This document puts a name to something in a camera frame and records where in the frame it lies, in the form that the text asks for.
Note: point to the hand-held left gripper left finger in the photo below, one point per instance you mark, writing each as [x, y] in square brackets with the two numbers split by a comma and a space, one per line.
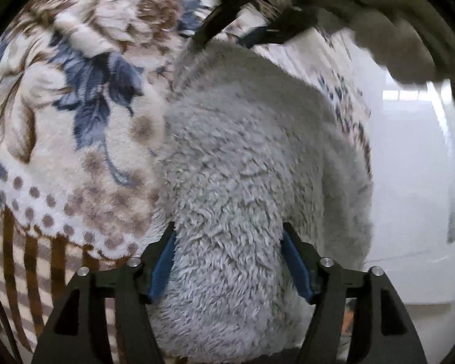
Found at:
[162, 269]

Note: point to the white headboard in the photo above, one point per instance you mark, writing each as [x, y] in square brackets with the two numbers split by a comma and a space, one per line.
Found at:
[409, 197]

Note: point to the grey fluffy pants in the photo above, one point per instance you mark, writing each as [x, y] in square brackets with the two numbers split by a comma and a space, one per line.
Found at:
[242, 178]

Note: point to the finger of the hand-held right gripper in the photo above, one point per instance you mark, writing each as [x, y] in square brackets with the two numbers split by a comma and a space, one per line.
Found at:
[220, 13]
[288, 22]

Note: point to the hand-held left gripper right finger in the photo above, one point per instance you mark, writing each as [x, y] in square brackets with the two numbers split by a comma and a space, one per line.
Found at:
[297, 269]

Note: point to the floral bed blanket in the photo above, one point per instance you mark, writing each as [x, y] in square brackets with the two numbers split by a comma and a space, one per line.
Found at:
[79, 102]

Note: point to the brown checked bed sheet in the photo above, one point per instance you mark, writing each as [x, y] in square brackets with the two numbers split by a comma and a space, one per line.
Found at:
[34, 273]

